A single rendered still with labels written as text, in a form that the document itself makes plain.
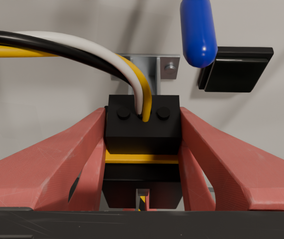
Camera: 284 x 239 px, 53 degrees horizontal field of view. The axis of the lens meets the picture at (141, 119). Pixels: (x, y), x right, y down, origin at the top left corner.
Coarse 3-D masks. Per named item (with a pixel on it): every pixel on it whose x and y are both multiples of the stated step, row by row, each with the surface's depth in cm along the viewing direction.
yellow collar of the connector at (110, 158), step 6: (108, 150) 13; (108, 156) 13; (114, 156) 13; (120, 156) 13; (126, 156) 13; (132, 156) 13; (138, 156) 13; (144, 156) 13; (150, 156) 13; (156, 156) 13; (162, 156) 13; (168, 156) 13; (174, 156) 13; (108, 162) 13; (114, 162) 13; (120, 162) 13; (126, 162) 13; (132, 162) 13; (138, 162) 13; (144, 162) 13; (150, 162) 13; (156, 162) 13; (162, 162) 13; (168, 162) 13; (174, 162) 13
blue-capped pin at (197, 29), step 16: (192, 0) 7; (208, 0) 7; (192, 16) 7; (208, 16) 7; (192, 32) 7; (208, 32) 6; (192, 48) 6; (208, 48) 6; (192, 64) 7; (208, 64) 7
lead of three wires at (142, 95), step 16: (0, 32) 7; (16, 32) 7; (32, 32) 7; (48, 32) 7; (0, 48) 7; (16, 48) 7; (32, 48) 7; (48, 48) 7; (64, 48) 7; (80, 48) 8; (96, 48) 8; (96, 64) 8; (112, 64) 8; (128, 64) 9; (128, 80) 9; (144, 80) 10; (144, 96) 10; (144, 112) 11
